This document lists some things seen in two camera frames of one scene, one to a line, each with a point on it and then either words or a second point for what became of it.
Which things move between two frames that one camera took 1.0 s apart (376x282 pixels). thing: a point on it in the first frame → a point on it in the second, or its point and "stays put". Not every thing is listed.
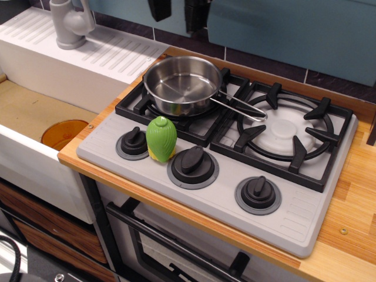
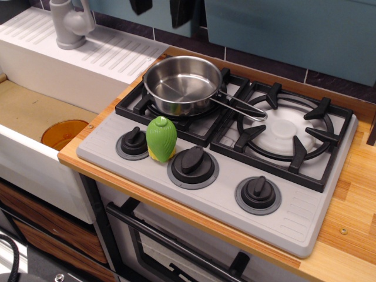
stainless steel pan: (184, 86) stays put
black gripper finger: (196, 14) → (181, 12)
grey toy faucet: (71, 26) stays put
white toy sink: (42, 84) stays put
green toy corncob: (161, 136) stays put
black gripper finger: (161, 9) → (140, 6)
